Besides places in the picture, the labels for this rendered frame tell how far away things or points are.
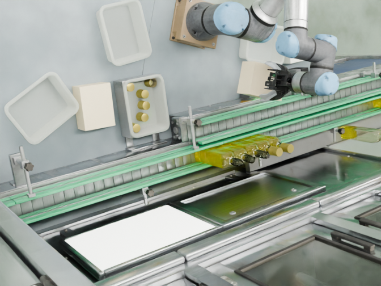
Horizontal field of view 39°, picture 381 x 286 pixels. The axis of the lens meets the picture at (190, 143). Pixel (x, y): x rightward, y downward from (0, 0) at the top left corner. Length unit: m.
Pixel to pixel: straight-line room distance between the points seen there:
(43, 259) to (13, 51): 1.22
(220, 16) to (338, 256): 0.94
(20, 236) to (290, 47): 1.04
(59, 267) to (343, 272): 0.91
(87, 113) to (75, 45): 0.26
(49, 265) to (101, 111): 1.24
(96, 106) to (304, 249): 0.89
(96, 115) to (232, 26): 0.59
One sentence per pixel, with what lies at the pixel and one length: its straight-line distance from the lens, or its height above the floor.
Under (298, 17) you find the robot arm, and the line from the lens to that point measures 1.71.
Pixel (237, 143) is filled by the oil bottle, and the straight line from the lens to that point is 2.10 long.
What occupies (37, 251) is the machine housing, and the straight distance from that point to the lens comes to 0.86.
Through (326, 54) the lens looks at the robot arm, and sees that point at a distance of 1.77.
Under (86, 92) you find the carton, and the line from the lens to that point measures 1.96.
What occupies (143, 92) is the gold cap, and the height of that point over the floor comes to 0.81.
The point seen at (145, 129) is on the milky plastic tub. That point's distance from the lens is 2.10.
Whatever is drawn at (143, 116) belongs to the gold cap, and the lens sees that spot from 2.08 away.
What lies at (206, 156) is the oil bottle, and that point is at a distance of 2.07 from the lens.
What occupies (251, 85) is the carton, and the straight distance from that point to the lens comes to 1.96.
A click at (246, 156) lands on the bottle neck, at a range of 1.98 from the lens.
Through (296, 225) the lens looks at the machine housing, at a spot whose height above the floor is 1.43.
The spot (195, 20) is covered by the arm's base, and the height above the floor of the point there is 0.89.
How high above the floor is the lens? 2.64
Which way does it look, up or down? 56 degrees down
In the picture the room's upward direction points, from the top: 103 degrees clockwise
